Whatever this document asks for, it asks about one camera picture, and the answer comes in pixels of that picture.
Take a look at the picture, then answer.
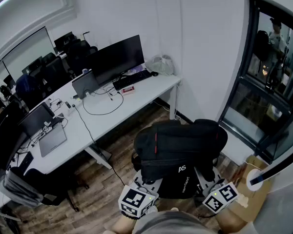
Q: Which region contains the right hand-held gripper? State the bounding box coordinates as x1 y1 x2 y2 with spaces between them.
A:
194 166 239 214

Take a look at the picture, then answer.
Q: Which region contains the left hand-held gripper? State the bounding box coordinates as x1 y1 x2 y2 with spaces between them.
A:
118 173 162 219

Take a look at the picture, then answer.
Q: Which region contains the black backpack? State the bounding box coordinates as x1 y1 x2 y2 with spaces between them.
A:
133 118 228 199

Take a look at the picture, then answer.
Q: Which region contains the person's left forearm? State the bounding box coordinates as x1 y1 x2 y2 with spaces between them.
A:
109 213 142 234

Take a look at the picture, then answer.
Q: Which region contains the person's right forearm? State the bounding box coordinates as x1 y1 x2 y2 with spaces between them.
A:
216 205 250 234

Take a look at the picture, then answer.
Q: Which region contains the white round device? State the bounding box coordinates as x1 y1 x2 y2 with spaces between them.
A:
246 168 264 192

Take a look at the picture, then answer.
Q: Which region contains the cardboard box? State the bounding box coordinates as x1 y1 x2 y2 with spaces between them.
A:
234 155 272 224

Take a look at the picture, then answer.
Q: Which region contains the closed grey laptop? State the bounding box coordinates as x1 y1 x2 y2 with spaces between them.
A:
38 123 68 158

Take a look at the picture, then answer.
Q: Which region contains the white table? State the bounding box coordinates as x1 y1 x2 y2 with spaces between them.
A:
0 71 182 214

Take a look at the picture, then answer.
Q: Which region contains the white power strip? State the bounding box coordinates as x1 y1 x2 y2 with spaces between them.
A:
68 97 84 107

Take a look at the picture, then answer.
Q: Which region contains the small black keyboard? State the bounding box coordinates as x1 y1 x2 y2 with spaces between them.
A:
18 151 35 174

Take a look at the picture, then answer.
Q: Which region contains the grey jacket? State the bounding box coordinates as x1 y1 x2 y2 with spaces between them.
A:
0 169 44 207

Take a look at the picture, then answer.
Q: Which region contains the black framed window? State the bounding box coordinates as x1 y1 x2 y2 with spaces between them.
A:
218 0 293 163

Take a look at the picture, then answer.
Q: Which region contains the grey open laptop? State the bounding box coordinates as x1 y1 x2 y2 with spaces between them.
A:
71 71 100 100

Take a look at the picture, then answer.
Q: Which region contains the dark laptop on stand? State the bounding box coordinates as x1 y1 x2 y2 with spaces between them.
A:
18 102 56 138

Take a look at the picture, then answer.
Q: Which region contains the white plastic bag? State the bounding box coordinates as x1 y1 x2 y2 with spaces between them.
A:
145 54 175 77

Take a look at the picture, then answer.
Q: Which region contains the large black monitor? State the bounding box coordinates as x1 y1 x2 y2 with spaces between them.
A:
87 35 145 85

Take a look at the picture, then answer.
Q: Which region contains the black side monitor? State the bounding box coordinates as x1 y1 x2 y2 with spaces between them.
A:
0 98 27 173

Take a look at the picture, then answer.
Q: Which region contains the black mesh office chair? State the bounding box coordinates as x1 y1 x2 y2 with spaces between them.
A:
40 55 69 95

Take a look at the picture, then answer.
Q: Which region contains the tall black office chair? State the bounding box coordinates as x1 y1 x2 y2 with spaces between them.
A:
65 39 98 75

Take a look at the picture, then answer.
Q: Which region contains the chair with blue jacket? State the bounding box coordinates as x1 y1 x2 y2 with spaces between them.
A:
15 74 43 107

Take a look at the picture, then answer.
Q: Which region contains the small background monitor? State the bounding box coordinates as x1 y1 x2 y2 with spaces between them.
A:
53 31 74 51

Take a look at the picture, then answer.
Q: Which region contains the black bead bracelet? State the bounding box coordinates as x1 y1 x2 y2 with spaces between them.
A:
121 210 140 220

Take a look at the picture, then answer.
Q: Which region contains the long black power cable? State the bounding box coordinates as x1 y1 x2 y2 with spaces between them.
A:
72 103 126 187

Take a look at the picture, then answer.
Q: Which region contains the looped black cable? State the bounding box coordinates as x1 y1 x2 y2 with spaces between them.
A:
82 89 125 116

